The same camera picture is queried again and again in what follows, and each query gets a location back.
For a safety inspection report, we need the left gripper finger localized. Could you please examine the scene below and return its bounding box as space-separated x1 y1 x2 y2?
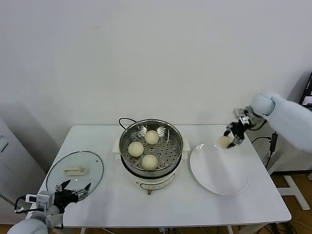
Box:
55 179 71 193
75 182 92 199

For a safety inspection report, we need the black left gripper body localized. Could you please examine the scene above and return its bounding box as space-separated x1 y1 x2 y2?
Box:
53 190 79 212

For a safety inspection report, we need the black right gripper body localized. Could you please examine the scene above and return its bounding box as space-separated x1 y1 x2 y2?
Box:
228 120 248 139

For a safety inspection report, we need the round white steamed baozi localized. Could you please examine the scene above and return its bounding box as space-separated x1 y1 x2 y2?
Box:
128 141 144 157
145 130 160 145
141 154 158 171
218 136 234 149

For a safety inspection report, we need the perforated steel steamer basket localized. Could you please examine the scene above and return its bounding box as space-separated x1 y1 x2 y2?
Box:
112 118 191 178

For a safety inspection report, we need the round glass pot lid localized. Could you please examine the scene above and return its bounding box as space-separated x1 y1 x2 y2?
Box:
46 151 104 198

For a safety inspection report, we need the black power adapter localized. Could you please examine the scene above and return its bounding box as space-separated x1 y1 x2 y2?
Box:
269 133 278 152

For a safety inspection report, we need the large white round plate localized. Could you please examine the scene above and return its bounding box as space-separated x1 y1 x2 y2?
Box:
189 143 251 196

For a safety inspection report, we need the white side desk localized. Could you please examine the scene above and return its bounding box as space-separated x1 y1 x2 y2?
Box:
246 121 312 212

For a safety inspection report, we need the white electric cooker base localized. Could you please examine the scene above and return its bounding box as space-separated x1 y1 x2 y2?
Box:
115 152 189 196

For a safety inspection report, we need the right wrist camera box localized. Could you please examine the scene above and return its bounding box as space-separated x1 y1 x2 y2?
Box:
233 107 254 122

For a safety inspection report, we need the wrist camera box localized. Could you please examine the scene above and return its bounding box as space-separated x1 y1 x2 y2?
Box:
233 107 254 122
25 191 55 210

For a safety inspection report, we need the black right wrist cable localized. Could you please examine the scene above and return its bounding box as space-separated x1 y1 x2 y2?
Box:
247 118 268 131

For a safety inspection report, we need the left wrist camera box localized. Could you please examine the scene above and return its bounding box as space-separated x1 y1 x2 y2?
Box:
25 191 55 210

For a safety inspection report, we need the black cooker power cord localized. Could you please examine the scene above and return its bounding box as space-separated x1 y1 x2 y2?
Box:
118 117 137 131

